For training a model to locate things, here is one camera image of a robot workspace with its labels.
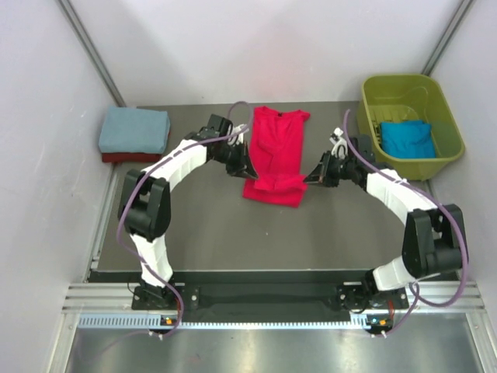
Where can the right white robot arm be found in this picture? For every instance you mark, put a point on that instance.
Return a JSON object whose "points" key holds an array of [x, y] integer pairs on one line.
{"points": [[434, 239]]}

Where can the folded dark red t shirt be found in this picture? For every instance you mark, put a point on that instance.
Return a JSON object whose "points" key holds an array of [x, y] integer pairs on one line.
{"points": [[130, 157]]}

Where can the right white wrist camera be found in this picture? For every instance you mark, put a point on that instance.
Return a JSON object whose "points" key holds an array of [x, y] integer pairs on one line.
{"points": [[339, 144]]}

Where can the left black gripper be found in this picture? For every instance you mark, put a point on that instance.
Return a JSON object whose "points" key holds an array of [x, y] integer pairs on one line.
{"points": [[243, 167]]}

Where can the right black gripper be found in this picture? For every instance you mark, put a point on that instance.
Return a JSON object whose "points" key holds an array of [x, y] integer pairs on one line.
{"points": [[321, 172]]}

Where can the blue t shirt in bin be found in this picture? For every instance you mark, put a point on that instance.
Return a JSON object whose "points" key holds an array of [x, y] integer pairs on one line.
{"points": [[410, 139]]}

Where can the slotted grey cable duct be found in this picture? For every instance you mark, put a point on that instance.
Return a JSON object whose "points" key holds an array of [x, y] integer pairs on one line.
{"points": [[163, 322]]}

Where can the aluminium frame rail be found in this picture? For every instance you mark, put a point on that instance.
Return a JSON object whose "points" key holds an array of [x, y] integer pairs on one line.
{"points": [[114, 297]]}

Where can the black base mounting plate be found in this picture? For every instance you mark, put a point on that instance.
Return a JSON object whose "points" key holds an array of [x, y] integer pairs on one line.
{"points": [[334, 296]]}

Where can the green plastic bin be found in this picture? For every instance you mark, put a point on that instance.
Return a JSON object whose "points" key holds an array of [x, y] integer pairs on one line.
{"points": [[399, 98]]}

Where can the folded light blue t shirt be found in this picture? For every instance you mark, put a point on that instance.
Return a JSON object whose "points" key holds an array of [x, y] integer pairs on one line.
{"points": [[133, 130]]}

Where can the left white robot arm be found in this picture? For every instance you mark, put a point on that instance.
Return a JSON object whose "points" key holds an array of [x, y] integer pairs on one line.
{"points": [[145, 205]]}

